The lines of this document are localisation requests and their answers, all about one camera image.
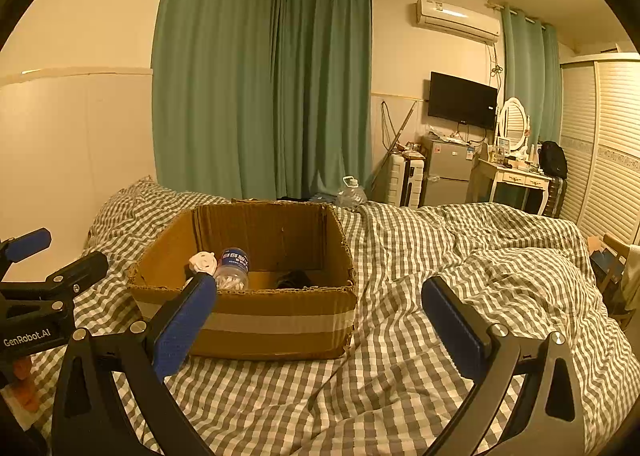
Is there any dark slipper white sole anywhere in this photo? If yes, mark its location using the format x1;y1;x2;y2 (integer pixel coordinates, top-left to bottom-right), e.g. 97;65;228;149
276;271;314;290

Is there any white oval vanity mirror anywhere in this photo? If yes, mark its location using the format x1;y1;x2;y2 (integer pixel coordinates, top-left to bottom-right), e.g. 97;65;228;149
496;98;530;154

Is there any wooden chair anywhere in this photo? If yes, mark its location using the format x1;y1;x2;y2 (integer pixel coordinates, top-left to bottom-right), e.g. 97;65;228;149
587;234;639;330

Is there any black wall television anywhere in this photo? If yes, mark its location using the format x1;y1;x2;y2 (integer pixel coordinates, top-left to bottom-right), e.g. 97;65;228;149
427;72;498;130

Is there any brown cardboard box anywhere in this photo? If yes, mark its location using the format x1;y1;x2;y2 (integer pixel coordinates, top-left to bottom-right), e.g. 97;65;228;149
128;202;358;361

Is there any broom with long handle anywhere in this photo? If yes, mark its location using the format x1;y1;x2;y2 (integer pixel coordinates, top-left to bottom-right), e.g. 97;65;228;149
367;95;423;194

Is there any white sock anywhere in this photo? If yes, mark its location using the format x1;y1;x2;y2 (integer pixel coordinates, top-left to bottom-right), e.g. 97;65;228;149
186;251;218;285

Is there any black backpack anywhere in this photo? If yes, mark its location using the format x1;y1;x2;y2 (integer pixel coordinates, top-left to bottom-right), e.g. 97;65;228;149
539;141;568;180

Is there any white cloth on chair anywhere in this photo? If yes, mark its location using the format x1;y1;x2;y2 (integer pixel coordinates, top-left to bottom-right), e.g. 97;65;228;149
620;245;640;311

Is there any person's left hand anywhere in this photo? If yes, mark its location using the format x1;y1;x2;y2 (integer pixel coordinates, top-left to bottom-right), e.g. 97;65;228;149
1;355;40;413

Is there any grey checkered bed cover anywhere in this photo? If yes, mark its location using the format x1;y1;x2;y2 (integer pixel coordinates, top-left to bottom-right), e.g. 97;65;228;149
29;175;640;456

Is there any clear large water jug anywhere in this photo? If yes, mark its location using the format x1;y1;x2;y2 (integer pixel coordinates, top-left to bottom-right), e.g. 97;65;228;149
336;176;368;210

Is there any white suitcase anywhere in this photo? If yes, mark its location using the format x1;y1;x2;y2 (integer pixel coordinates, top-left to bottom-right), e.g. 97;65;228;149
386;152;424;209

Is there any white air conditioner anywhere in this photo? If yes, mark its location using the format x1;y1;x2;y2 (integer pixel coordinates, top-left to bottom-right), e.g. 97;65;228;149
416;0;501;44

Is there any grey mini fridge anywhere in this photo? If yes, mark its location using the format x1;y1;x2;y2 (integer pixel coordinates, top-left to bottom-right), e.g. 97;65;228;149
421;134;475;206

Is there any green window curtain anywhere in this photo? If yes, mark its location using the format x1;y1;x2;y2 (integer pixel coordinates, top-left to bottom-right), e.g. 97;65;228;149
501;5;562;144

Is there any cotton swab jar blue label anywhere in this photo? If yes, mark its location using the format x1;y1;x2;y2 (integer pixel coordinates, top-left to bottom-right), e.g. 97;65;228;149
214;248;250;291

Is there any white dressing table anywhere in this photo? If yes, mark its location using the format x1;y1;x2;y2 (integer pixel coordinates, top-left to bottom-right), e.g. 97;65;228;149
466;158;551;216

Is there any white louvered wardrobe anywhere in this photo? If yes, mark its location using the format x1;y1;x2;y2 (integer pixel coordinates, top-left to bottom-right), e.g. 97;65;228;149
560;53;639;244

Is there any large green curtain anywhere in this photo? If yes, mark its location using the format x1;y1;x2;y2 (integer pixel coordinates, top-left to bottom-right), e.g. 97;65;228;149
151;0;372;199

